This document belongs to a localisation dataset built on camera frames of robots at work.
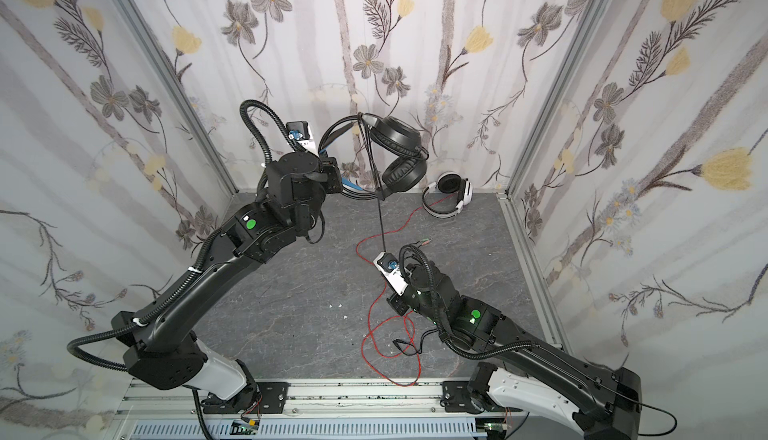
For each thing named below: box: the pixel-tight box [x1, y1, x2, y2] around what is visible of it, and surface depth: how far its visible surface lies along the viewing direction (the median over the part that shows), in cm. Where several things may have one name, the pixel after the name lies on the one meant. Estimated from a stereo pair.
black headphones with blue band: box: [318, 112, 430, 200], surface depth 57 cm
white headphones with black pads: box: [421, 171, 474, 219], surface depth 113 cm
